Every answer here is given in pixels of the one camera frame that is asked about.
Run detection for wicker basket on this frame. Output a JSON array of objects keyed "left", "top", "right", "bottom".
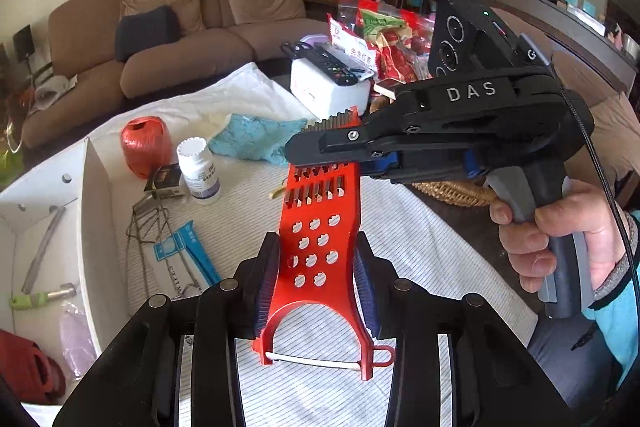
[{"left": 370, "top": 84, "right": 501, "bottom": 208}]

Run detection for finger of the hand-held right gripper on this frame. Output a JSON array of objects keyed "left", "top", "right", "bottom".
[{"left": 285, "top": 104, "right": 431, "bottom": 168}]

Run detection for small dark box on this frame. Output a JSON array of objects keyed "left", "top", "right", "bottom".
[{"left": 144, "top": 163, "right": 188, "bottom": 200}]

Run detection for black remote control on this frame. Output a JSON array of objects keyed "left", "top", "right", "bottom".
[{"left": 280, "top": 41, "right": 376, "bottom": 86}]

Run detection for green snack bag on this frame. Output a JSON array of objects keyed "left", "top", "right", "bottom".
[{"left": 357, "top": 9, "right": 408, "bottom": 42}]

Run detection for red twine ball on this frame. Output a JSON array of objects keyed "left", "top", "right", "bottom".
[{"left": 120, "top": 117, "right": 173, "bottom": 180}]

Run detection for metal wire rack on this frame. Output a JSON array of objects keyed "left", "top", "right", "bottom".
[{"left": 125, "top": 197, "right": 201, "bottom": 298}]

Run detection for serrated metal tongs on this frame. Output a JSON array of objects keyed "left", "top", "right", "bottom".
[{"left": 20, "top": 206, "right": 67, "bottom": 295}]

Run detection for red plastic grater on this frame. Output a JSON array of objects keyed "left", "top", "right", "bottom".
[{"left": 251, "top": 107, "right": 393, "bottom": 380}]

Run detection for plain white cloth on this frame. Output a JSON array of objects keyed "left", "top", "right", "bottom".
[{"left": 90, "top": 62, "right": 321, "bottom": 148}]

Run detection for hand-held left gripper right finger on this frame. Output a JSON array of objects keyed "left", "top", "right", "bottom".
[{"left": 352, "top": 232, "right": 576, "bottom": 427}]

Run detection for white cardboard box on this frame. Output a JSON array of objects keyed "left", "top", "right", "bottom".
[{"left": 0, "top": 137, "right": 131, "bottom": 383}]

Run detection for green handled peeler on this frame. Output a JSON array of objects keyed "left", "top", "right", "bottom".
[{"left": 9, "top": 283, "right": 81, "bottom": 310}]

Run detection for white folded cloth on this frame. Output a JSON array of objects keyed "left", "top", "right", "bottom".
[{"left": 27, "top": 74, "right": 76, "bottom": 110}]

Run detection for blue knitted cloth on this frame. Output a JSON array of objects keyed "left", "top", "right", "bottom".
[{"left": 207, "top": 113, "right": 308, "bottom": 166}]

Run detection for long wooden counter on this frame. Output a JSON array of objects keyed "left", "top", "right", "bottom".
[{"left": 470, "top": 0, "right": 640, "bottom": 92}]

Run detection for person's right forearm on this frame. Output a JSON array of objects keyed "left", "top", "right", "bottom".
[{"left": 590, "top": 212, "right": 640, "bottom": 388}]

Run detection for brown armchair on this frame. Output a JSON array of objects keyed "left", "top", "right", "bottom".
[{"left": 575, "top": 92, "right": 640, "bottom": 188}]

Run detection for red white snack bag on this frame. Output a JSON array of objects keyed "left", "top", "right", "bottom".
[{"left": 327, "top": 13, "right": 376, "bottom": 68}]

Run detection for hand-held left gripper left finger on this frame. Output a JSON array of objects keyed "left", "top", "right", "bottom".
[{"left": 52, "top": 232, "right": 283, "bottom": 427}]

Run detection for white tissue box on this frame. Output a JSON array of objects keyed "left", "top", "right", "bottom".
[{"left": 290, "top": 54, "right": 373, "bottom": 118}]

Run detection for brown sofa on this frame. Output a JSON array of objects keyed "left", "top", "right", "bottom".
[{"left": 20, "top": 0, "right": 346, "bottom": 148}]

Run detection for dark blue cushion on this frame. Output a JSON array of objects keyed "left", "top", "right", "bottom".
[{"left": 115, "top": 5, "right": 182, "bottom": 62}]

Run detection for person's grey pants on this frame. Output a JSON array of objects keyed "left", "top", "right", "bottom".
[{"left": 527, "top": 317, "right": 626, "bottom": 408}]

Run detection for purple sponge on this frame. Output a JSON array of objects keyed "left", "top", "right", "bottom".
[{"left": 59, "top": 302, "right": 98, "bottom": 378}]

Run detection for white pill bottle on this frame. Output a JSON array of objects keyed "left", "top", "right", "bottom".
[{"left": 176, "top": 138, "right": 222, "bottom": 202}]

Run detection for blue white wet wipes packet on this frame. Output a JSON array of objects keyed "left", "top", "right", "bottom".
[{"left": 152, "top": 219, "right": 223, "bottom": 303}]

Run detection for person's right hand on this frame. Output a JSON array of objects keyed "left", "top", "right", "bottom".
[{"left": 490, "top": 179, "right": 626, "bottom": 293}]

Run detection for striped white tablecloth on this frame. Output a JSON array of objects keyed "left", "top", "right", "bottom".
[{"left": 80, "top": 127, "right": 538, "bottom": 427}]

